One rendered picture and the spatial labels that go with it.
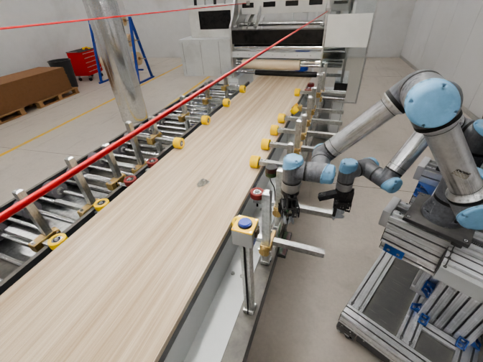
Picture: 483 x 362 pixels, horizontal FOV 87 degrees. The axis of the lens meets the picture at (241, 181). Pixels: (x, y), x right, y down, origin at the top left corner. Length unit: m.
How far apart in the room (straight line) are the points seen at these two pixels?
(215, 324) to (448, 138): 1.12
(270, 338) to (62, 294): 1.25
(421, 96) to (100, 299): 1.24
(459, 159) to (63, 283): 1.46
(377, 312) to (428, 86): 1.42
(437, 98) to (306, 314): 1.59
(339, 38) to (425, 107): 2.80
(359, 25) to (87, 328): 3.50
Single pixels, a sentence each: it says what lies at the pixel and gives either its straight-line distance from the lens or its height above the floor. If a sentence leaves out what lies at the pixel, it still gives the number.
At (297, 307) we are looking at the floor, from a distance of 2.06.
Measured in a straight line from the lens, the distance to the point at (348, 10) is 3.56.
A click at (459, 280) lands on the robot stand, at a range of 1.27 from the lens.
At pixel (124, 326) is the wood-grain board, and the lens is 1.09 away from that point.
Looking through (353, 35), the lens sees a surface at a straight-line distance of 3.58.
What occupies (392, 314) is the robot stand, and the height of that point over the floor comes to 0.21.
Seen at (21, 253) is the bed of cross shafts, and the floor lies 0.71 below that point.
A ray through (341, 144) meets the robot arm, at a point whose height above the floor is 1.33.
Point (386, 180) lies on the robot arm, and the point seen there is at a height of 1.15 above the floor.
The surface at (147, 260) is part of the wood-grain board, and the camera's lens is 1.22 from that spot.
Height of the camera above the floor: 1.80
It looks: 36 degrees down
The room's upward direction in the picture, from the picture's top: 3 degrees counter-clockwise
